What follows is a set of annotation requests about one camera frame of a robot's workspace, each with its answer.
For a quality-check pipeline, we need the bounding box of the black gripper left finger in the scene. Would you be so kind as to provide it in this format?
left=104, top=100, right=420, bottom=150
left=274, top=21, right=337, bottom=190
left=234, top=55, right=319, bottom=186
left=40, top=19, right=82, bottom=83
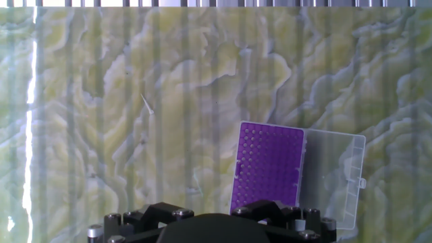
left=86, top=201, right=196, bottom=243

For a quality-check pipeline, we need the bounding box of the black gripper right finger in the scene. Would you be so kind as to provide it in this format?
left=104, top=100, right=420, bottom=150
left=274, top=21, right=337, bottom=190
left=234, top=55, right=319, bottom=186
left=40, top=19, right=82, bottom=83
left=230, top=199, right=338, bottom=243

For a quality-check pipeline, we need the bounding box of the small clear pipette tip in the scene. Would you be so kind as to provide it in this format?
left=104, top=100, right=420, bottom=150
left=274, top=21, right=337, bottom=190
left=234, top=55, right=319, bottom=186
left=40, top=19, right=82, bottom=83
left=140, top=93, right=155, bottom=115

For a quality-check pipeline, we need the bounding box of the green marble pattern mat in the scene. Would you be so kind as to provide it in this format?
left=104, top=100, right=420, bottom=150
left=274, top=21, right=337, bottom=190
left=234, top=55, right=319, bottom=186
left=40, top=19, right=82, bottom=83
left=0, top=6, right=432, bottom=243

